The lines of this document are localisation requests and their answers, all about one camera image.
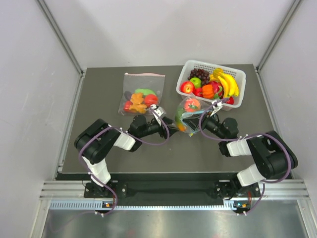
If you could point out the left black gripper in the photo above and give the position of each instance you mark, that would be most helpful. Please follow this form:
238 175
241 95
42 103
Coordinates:
168 130

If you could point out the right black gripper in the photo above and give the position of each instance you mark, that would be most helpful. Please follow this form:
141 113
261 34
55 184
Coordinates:
201 120

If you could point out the blue-zip clear bag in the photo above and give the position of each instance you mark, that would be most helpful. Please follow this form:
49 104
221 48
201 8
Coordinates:
204 106

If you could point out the orange green fake mango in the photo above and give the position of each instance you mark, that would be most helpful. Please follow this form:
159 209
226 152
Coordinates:
179 112

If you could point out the fake peach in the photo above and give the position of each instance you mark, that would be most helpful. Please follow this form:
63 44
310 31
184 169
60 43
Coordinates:
192 105

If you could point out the orange fake pumpkin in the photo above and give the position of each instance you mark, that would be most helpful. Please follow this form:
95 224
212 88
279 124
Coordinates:
207 91

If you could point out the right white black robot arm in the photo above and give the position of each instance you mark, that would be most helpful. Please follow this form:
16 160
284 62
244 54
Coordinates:
273 159

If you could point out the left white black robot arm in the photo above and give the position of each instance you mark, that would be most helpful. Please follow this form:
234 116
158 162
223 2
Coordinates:
100 137

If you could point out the red fake tomato in bag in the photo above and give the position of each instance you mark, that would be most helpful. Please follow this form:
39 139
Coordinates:
150 100

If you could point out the red fake apple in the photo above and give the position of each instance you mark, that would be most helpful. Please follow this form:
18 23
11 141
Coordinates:
187 87

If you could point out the pink fake dragon fruit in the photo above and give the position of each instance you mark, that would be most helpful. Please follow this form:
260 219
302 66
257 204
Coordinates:
218 90

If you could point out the red fake strawberry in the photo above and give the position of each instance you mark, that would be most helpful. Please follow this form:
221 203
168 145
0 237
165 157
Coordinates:
230 101

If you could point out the green fake apple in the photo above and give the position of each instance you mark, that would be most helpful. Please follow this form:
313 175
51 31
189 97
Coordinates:
196 82

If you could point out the orange fake ginger in bag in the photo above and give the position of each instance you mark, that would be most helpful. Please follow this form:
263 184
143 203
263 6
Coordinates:
138 105

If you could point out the green fake pepper in bag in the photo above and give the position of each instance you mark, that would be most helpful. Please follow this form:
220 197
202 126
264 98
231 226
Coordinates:
145 92

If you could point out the yellow fake banana bunch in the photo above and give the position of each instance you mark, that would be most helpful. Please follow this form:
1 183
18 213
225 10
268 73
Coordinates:
229 85

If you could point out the small red fake chili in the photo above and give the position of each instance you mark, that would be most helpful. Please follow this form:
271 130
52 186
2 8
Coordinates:
126 106

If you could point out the purple fake grapes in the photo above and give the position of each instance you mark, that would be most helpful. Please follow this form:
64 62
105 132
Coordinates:
200 73

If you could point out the pink-zip clear bag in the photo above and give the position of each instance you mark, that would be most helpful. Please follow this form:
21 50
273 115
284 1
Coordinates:
133 81

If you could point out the white plastic basket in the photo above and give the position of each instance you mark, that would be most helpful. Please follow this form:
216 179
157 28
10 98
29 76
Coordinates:
210 81

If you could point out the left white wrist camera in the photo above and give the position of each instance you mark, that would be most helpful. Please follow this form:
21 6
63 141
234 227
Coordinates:
158 111

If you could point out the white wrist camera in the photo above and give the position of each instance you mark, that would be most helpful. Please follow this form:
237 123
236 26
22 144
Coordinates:
220 104
158 111

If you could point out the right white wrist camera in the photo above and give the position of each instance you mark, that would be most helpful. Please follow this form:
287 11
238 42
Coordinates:
220 104

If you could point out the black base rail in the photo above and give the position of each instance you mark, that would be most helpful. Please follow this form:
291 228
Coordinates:
126 185

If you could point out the slotted cable duct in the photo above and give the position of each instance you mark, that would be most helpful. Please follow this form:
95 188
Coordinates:
105 206

